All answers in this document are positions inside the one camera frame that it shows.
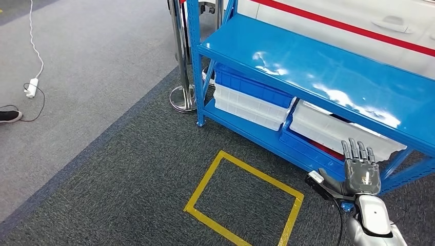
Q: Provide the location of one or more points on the person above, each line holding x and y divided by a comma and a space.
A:
10, 116

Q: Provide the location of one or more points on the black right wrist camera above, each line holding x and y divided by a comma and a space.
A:
316, 181

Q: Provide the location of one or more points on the red item in bin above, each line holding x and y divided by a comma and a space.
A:
328, 151

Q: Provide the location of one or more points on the chrome stanchion with round base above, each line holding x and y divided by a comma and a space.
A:
180, 68

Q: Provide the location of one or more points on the white car with red stripe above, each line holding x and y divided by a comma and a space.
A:
339, 30

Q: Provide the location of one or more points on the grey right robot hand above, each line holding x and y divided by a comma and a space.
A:
362, 176

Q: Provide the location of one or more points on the blue metal shelf rack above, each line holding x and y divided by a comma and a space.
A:
306, 78

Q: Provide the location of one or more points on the white power strip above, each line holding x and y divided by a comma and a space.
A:
31, 88

